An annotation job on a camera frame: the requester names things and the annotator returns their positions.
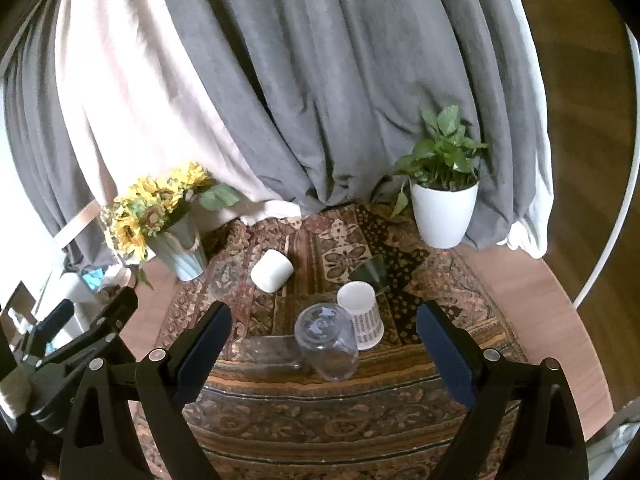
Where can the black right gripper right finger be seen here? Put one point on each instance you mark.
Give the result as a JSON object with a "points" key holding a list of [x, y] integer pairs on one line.
{"points": [[546, 441]]}

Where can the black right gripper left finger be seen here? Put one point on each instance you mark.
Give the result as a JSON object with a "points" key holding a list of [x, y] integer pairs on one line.
{"points": [[100, 441]]}

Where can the clear plastic cup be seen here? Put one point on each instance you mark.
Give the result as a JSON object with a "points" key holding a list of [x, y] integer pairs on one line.
{"points": [[326, 337]]}

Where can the clear glass lying down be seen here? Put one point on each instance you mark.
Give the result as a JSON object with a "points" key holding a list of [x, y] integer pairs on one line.
{"points": [[266, 354]]}

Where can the white patterned paper cup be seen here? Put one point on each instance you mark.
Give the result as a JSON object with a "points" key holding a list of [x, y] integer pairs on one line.
{"points": [[359, 301]]}

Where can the plain white cup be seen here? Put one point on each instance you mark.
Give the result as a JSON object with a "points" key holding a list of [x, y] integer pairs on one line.
{"points": [[271, 271]]}

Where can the dark green cup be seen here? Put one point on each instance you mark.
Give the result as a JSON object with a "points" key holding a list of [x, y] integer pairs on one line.
{"points": [[373, 272]]}

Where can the grey metal bucket vase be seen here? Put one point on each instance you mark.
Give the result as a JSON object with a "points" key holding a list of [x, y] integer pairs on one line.
{"points": [[180, 249]]}

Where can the yellow sunflower bouquet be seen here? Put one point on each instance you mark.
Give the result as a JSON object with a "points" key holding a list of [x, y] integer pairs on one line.
{"points": [[152, 204]]}

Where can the patterned brown table cloth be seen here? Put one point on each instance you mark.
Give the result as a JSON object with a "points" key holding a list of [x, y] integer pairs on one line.
{"points": [[393, 419]]}

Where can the white plant pot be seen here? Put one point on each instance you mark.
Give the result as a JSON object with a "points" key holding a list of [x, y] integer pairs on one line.
{"points": [[442, 217]]}

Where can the green potted plant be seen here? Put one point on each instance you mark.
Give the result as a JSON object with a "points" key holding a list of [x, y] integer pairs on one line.
{"points": [[445, 159]]}

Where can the grey curtain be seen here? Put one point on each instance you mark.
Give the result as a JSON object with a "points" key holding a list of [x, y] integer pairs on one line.
{"points": [[321, 97]]}

